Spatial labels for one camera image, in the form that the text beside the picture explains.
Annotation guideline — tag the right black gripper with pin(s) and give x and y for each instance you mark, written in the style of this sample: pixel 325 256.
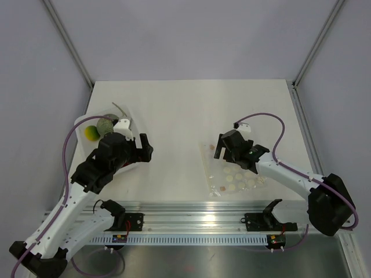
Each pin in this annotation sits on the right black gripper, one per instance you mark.
pixel 219 149

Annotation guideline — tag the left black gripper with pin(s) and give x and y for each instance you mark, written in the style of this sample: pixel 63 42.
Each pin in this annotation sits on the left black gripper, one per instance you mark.
pixel 138 155

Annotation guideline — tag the clear dotted zip bag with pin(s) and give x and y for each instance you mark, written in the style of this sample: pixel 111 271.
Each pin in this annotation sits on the clear dotted zip bag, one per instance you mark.
pixel 225 178

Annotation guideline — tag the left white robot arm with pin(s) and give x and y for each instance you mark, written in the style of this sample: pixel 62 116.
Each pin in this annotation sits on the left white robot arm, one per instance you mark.
pixel 48 250

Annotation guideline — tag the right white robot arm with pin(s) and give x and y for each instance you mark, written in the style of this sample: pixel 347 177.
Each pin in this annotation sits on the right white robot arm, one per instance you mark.
pixel 329 203

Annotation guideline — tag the green netted melon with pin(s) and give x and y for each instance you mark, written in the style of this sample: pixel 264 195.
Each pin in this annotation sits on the green netted melon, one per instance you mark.
pixel 105 126

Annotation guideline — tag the white perforated plastic basket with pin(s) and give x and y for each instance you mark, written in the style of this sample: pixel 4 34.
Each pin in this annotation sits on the white perforated plastic basket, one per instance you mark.
pixel 85 145

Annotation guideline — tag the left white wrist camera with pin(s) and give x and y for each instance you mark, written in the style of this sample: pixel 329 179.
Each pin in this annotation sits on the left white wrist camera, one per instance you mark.
pixel 123 126

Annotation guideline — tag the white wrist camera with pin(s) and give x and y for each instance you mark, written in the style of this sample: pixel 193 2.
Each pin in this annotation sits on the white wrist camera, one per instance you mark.
pixel 242 127
pixel 123 126

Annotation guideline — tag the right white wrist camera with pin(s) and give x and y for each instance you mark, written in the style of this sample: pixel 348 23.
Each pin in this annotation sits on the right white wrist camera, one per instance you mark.
pixel 242 127

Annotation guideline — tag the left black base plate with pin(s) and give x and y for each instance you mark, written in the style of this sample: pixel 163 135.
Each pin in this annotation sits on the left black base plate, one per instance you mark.
pixel 131 221

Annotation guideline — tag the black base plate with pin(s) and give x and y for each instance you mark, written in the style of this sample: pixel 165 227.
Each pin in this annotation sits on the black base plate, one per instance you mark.
pixel 266 222
pixel 131 221

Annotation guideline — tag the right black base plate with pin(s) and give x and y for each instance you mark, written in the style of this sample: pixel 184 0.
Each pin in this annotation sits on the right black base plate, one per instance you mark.
pixel 266 222

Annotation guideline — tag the white slotted cable duct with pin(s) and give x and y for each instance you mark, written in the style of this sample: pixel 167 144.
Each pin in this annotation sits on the white slotted cable duct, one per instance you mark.
pixel 180 240

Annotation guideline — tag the left aluminium frame post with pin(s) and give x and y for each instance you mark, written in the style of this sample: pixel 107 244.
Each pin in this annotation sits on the left aluminium frame post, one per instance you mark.
pixel 63 33

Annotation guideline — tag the aluminium frame post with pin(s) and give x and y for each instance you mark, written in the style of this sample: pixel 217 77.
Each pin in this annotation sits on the aluminium frame post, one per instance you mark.
pixel 63 33
pixel 319 40

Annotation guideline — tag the right aluminium frame post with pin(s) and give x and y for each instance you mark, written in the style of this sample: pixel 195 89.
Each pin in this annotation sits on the right aluminium frame post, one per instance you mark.
pixel 319 40

